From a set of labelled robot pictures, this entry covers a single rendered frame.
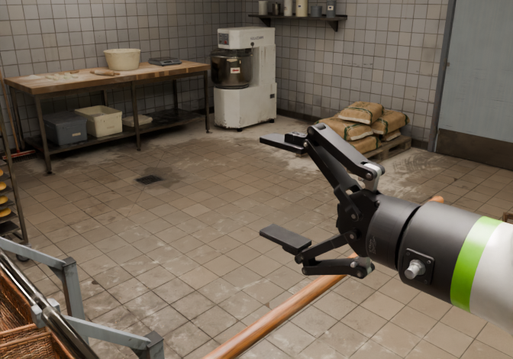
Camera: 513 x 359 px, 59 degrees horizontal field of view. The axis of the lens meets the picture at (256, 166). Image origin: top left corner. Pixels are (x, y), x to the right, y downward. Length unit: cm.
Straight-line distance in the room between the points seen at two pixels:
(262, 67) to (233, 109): 71
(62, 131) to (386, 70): 380
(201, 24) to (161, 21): 67
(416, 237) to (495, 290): 8
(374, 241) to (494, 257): 11
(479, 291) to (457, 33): 505
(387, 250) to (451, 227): 7
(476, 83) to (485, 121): 42
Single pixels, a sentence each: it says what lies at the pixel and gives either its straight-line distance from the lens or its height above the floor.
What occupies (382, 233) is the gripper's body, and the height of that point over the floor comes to 151.
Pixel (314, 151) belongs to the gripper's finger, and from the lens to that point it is 53.
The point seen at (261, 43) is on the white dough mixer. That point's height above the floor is 112.
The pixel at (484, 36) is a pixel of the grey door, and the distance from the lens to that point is 535.
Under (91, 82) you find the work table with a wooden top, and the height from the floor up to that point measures 87.
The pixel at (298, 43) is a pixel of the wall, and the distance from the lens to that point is 663.
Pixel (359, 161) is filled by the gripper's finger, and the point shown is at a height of 156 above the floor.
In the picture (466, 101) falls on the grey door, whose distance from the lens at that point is 547.
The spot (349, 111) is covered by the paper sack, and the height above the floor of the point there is 56.
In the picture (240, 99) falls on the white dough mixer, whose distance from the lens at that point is 601.
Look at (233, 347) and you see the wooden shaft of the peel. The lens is 79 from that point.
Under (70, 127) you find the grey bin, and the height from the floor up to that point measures 40.
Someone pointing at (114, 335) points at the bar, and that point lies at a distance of 112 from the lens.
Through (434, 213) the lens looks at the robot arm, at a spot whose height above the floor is 153.
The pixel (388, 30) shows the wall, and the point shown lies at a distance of 583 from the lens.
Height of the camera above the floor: 173
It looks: 21 degrees down
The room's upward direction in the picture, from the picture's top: straight up
